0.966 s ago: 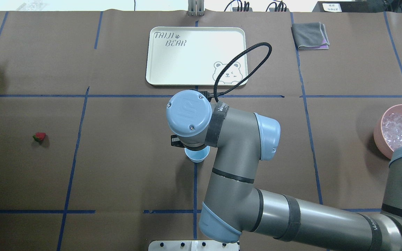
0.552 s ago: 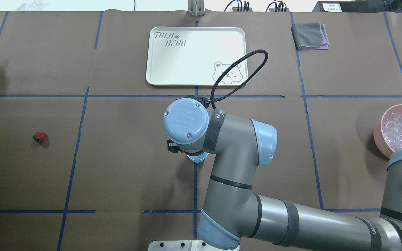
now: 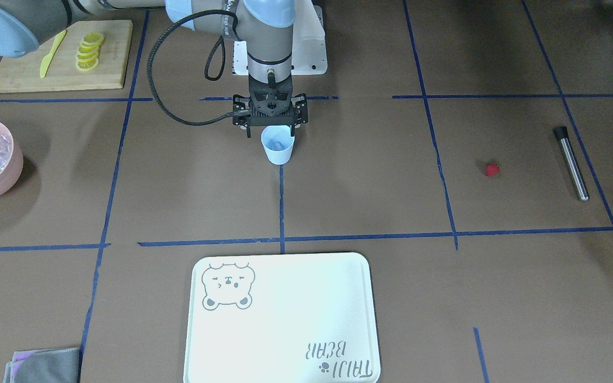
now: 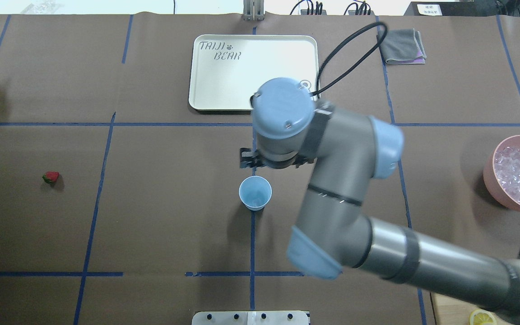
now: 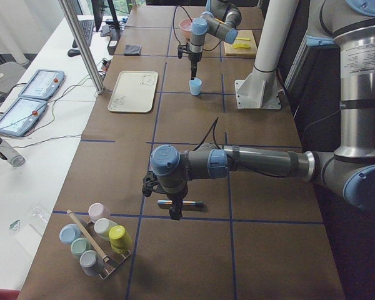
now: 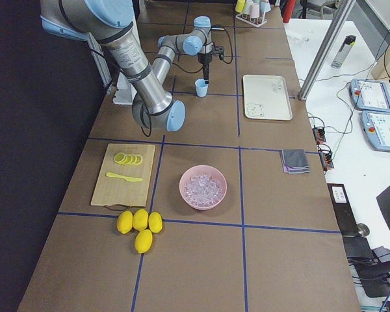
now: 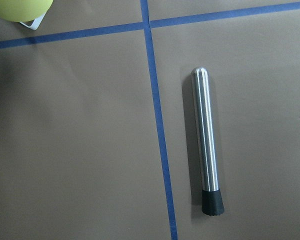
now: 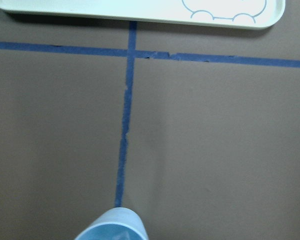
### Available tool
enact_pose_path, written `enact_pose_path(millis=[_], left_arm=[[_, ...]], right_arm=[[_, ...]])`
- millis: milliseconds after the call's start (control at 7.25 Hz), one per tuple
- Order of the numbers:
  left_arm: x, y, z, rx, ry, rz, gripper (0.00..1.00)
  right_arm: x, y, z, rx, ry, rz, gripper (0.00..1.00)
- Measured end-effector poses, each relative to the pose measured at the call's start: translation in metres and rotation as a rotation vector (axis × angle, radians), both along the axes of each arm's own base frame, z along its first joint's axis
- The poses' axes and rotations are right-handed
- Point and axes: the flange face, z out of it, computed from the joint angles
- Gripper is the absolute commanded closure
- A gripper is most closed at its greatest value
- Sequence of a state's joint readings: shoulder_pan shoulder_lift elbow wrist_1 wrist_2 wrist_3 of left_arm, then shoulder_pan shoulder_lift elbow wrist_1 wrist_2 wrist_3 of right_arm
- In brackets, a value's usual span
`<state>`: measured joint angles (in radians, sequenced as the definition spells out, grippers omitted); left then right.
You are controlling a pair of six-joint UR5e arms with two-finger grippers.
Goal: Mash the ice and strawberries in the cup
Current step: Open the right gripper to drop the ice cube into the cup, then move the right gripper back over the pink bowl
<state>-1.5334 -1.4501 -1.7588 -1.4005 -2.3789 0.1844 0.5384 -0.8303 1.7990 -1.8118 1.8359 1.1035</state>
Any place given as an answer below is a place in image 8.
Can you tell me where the light blue cup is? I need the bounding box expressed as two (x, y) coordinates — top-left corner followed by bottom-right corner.
(76, 207), (149, 240)

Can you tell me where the cream bear tray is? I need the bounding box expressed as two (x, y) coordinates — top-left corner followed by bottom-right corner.
(0, 0), (286, 30)

